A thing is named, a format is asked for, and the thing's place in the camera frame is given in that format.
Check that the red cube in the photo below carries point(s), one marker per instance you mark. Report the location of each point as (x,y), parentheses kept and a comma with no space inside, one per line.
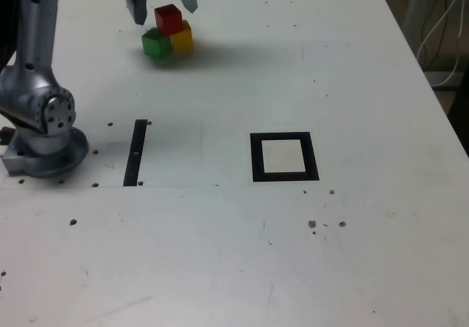
(168,19)

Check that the yellow cube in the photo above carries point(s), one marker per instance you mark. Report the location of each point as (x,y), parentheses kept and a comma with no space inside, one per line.
(183,41)

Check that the green cube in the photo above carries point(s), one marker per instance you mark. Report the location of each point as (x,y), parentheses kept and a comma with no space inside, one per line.
(155,44)

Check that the black tape square outline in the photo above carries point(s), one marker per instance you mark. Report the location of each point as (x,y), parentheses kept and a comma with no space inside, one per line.
(256,158)

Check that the black tape strip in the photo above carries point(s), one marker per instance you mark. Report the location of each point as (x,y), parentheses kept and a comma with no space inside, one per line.
(135,151)

